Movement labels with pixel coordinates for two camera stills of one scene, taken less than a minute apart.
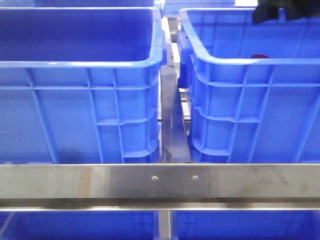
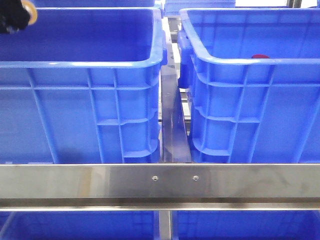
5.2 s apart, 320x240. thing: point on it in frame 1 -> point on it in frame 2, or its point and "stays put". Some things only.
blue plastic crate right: x=254 y=88 stays put
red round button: x=259 y=56 stays put
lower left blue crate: x=130 y=225 stays put
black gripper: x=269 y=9 -> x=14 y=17
